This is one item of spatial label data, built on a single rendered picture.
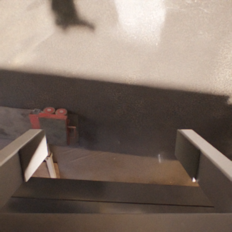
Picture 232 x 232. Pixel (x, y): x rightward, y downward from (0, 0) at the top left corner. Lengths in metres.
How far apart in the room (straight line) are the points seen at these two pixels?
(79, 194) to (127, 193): 0.20
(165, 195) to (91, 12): 0.98
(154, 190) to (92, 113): 0.77
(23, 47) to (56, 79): 0.27
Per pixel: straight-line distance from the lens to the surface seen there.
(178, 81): 1.23
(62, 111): 1.34
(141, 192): 0.82
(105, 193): 0.80
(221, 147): 1.85
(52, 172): 2.04
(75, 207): 0.77
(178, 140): 0.16
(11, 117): 1.64
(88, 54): 1.12
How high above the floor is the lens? 1.03
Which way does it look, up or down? 50 degrees down
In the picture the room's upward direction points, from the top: 177 degrees counter-clockwise
